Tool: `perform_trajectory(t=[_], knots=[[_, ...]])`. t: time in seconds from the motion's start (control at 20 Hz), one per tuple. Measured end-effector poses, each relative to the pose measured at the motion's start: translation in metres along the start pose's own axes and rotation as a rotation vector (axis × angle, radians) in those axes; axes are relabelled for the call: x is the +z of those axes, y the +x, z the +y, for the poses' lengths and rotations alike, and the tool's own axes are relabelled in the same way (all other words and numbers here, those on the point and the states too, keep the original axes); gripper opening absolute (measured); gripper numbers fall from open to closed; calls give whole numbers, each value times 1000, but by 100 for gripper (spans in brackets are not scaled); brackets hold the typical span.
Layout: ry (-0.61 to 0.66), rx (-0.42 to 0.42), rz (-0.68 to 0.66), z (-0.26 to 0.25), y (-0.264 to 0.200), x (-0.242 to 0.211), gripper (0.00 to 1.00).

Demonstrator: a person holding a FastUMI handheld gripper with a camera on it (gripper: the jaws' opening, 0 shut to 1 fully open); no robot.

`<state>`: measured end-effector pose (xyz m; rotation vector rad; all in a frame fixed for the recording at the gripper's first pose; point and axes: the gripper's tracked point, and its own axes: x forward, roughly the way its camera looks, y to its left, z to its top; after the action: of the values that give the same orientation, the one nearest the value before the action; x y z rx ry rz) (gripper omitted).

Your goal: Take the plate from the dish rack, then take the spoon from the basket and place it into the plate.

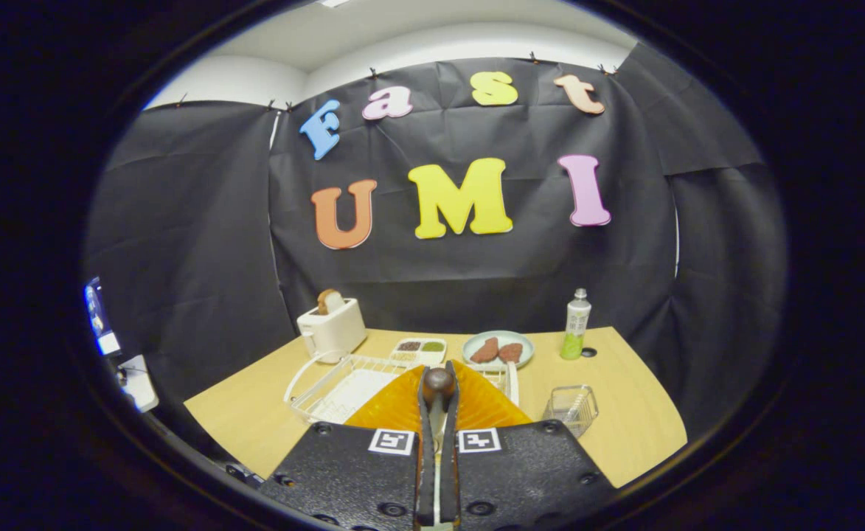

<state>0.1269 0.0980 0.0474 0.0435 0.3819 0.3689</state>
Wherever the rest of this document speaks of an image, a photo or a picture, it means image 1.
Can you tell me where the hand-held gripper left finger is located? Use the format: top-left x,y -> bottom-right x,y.
259,364 -> 439,531

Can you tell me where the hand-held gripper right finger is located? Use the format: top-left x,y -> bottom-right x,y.
440,359 -> 617,531

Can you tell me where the brown wooden spoon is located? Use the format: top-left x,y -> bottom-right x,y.
423,367 -> 456,528

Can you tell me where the white wire dish rack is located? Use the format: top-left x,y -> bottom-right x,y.
283,353 -> 520,425

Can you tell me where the metal wire basket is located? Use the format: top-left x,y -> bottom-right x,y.
543,385 -> 600,440

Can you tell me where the grey-green plate with meat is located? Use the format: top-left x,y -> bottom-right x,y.
462,330 -> 535,369

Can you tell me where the white compartment seasoning tray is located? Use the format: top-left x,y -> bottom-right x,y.
390,338 -> 448,367

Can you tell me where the white toaster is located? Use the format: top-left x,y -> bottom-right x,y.
297,297 -> 368,364

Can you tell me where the green label bottle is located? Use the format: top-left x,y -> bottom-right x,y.
560,288 -> 592,361

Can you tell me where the white box device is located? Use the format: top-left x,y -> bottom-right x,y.
117,354 -> 160,414

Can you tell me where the blue lit screen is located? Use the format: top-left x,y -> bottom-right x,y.
84,277 -> 122,356

